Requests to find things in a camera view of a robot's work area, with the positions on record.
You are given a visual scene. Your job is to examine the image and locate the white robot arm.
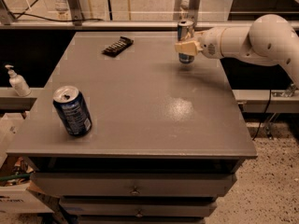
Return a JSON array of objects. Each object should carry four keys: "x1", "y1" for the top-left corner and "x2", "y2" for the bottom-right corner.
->
[{"x1": 175, "y1": 14, "x2": 299, "y2": 86}]

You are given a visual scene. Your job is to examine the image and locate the grey drawer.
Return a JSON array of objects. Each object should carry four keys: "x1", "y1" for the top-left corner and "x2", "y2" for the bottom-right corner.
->
[
  {"x1": 31, "y1": 173, "x2": 236, "y2": 197},
  {"x1": 78, "y1": 216, "x2": 206, "y2": 224},
  {"x1": 60, "y1": 197, "x2": 217, "y2": 217}
]

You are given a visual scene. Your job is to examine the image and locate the grey drawer cabinet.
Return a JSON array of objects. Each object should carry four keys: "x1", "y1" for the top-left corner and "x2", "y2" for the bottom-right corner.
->
[{"x1": 7, "y1": 31, "x2": 259, "y2": 224}]

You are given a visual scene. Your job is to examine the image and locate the dark blue soda can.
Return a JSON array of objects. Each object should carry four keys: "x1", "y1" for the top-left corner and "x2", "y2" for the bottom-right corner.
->
[{"x1": 52, "y1": 86, "x2": 93, "y2": 136}]

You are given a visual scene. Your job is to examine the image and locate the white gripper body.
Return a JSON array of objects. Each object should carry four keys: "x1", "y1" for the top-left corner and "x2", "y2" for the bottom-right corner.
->
[{"x1": 198, "y1": 27, "x2": 225, "y2": 59}]

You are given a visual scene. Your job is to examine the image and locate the black cable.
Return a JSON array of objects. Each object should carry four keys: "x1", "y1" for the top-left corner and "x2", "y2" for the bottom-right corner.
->
[{"x1": 8, "y1": 12, "x2": 105, "y2": 23}]

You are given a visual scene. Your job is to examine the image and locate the bottom grey drawer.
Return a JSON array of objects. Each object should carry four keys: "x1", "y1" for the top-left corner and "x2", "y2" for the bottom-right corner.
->
[{"x1": 78, "y1": 216, "x2": 206, "y2": 224}]

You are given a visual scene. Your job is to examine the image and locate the red bull can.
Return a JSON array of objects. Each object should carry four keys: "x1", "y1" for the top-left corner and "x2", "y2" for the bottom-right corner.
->
[{"x1": 178, "y1": 19, "x2": 194, "y2": 64}]

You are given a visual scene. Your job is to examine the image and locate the black snack bar wrapper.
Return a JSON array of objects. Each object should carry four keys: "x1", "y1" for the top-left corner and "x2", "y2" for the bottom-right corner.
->
[{"x1": 102, "y1": 36, "x2": 134, "y2": 58}]

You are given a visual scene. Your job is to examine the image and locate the white pump bottle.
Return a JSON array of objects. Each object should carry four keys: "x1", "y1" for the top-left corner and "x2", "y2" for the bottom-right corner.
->
[{"x1": 5, "y1": 64, "x2": 31, "y2": 97}]

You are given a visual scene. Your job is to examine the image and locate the white cardboard box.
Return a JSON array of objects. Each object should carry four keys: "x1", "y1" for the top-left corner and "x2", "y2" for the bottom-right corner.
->
[{"x1": 0, "y1": 113, "x2": 52, "y2": 214}]

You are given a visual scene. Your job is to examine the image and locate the middle grey drawer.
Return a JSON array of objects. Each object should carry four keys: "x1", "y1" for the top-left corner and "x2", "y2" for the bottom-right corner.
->
[{"x1": 60, "y1": 197, "x2": 217, "y2": 217}]

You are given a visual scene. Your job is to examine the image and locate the top grey drawer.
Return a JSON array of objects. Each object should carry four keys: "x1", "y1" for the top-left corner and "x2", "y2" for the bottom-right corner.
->
[{"x1": 31, "y1": 173, "x2": 236, "y2": 197}]

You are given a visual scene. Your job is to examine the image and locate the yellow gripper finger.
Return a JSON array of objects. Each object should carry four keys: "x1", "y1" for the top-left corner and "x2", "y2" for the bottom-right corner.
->
[
  {"x1": 175, "y1": 40, "x2": 203, "y2": 56},
  {"x1": 193, "y1": 32, "x2": 203, "y2": 41}
]

